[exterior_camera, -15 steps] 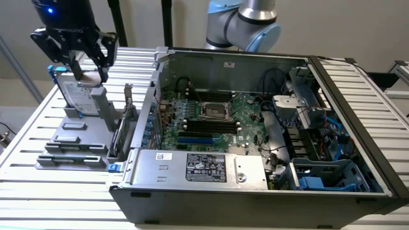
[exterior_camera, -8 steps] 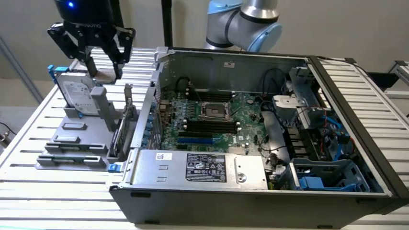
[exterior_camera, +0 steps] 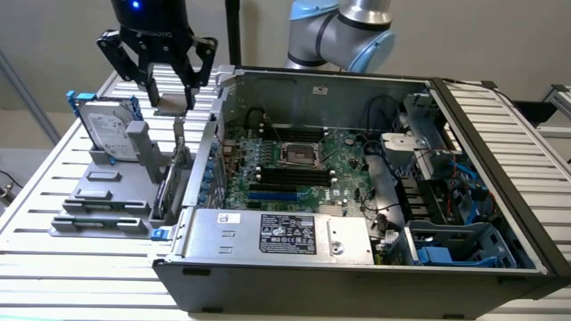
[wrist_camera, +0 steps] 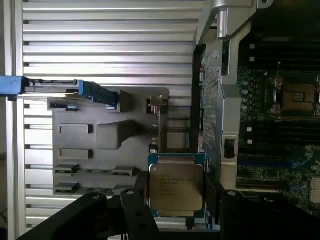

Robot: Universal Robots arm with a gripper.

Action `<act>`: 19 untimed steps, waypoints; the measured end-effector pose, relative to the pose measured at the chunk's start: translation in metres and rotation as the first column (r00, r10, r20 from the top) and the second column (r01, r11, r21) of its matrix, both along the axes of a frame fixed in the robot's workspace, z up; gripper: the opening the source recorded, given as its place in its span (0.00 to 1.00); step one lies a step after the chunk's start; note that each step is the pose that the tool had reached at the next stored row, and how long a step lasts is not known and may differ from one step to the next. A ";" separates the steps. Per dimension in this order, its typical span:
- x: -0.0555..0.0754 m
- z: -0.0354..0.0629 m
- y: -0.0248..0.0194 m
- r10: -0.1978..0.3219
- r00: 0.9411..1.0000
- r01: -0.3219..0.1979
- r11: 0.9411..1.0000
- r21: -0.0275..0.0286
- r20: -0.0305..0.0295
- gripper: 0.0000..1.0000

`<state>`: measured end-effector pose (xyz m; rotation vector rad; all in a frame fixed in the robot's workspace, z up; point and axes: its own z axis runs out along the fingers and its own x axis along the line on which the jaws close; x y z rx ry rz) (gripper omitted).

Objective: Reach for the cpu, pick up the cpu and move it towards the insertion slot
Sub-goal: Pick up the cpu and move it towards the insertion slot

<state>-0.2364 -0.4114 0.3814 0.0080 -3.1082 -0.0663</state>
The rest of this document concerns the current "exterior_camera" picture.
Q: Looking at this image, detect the blue expansion slot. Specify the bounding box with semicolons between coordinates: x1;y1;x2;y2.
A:
248;191;300;203

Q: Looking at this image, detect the black vertical post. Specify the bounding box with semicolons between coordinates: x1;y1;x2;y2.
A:
224;0;244;68

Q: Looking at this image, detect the grey parts rack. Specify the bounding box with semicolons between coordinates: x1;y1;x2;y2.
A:
48;120;197;239

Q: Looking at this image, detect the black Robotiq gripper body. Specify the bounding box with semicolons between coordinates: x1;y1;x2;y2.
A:
109;0;195;65

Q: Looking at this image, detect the black RAM slot bank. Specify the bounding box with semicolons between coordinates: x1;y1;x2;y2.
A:
257;167;335;187
261;126;325;144

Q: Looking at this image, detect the blue wire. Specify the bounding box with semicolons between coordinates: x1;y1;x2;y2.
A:
445;159;496;222

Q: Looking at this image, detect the aluminium frame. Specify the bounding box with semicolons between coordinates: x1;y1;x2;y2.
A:
535;84;571;135

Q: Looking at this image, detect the metal drive cage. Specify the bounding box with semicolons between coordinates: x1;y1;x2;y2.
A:
379;92;465;179

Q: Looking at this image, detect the square CPU chip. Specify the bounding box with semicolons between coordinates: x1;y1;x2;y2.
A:
153;93;189;116

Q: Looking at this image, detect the open black PC case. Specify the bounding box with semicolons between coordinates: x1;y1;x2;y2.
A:
151;64;571;315

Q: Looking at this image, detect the silver chipset heatsink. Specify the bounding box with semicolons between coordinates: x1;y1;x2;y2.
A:
317;204;348;217

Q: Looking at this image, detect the short black looped wire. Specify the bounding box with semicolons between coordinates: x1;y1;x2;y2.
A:
243;107;269;132

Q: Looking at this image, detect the grey metal strut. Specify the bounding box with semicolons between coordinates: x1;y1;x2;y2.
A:
0;49;60;145

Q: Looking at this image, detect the green motherboard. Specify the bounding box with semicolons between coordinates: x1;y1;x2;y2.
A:
220;126;375;217

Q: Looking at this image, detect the black expansion slot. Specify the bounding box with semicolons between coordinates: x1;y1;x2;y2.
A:
248;183;299;193

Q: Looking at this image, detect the black box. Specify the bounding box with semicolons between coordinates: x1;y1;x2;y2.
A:
511;100;559;123

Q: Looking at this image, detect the long black looped wire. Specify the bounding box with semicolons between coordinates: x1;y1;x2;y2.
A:
364;95;401;135

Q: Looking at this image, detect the hard disk in blue carrier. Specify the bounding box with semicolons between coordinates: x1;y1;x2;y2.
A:
65;90;144;165

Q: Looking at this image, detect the CPU socket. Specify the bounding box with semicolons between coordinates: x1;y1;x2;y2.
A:
277;141;324;168

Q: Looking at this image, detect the silver power supply unit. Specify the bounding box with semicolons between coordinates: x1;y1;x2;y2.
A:
165;208;376;267

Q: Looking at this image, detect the grey and blue disk bay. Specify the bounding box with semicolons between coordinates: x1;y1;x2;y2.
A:
403;219;519;269

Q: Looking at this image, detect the black fan shroud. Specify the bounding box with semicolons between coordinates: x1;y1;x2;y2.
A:
395;176;452;225

